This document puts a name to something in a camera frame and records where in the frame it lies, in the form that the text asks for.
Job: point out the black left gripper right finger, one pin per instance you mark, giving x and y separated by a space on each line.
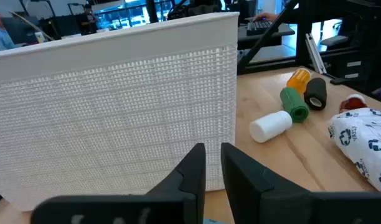
249 193

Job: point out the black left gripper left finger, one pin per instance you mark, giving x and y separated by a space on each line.
184 193

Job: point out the teal patterned cloth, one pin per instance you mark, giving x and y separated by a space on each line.
213 221

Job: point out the white plastic pill bottle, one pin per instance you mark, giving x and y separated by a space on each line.
269 126

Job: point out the orange pill bottle white cap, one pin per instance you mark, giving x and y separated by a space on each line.
298 81

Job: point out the white package blue print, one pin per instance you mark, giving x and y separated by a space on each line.
365 140

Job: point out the amber pill bottle white cap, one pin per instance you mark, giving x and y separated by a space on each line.
352 104

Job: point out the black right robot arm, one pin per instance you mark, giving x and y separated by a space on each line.
193 11

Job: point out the white perforated plastic basket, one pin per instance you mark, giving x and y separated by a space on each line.
115 93

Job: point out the silver aluminium extrusion bar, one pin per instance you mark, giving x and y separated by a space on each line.
315 56

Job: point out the black drawer cabinet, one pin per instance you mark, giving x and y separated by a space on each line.
340 65

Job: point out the black computer keyboard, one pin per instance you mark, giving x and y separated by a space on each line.
257 28

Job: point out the black desk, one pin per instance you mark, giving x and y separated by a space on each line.
284 31

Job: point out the black office chair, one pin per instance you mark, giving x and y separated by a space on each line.
333 40

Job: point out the person's hand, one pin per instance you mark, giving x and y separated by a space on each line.
266 16

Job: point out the person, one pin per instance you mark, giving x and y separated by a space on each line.
0 37
91 18

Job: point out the paper cup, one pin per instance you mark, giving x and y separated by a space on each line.
40 37

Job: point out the black flat bracket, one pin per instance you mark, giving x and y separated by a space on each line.
340 81

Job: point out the black vertical frame post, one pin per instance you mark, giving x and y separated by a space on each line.
302 46

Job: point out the black diagonal frame strut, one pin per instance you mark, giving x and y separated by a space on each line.
265 37

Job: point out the thin black post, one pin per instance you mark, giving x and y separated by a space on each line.
152 11

